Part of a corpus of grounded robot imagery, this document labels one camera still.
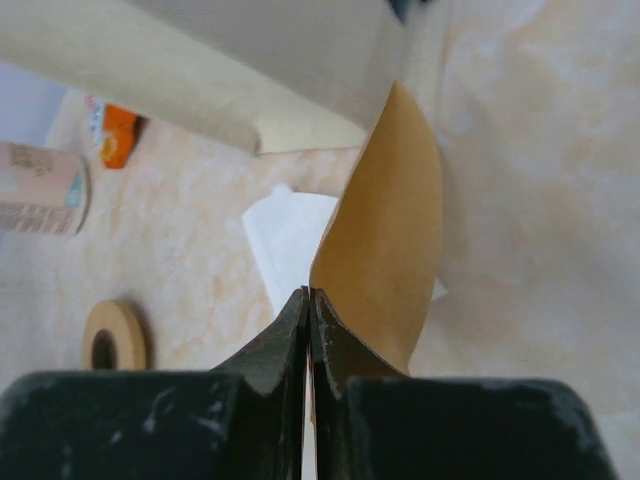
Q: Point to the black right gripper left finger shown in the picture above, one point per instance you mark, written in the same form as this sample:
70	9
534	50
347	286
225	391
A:
243	419

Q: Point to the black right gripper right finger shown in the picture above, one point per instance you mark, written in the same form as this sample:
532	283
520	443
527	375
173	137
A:
373	422

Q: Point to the brown paper coffee filter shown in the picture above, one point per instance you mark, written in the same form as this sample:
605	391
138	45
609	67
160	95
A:
379	256

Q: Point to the white paper coffee filter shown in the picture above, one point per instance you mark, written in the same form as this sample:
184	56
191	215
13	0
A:
284	231

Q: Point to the white toilet paper roll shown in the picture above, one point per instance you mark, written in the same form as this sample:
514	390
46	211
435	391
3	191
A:
43	191

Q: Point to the orange snack bag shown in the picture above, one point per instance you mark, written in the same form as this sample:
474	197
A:
113	132

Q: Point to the cream canvas tote bag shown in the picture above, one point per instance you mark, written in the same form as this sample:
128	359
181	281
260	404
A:
262	76

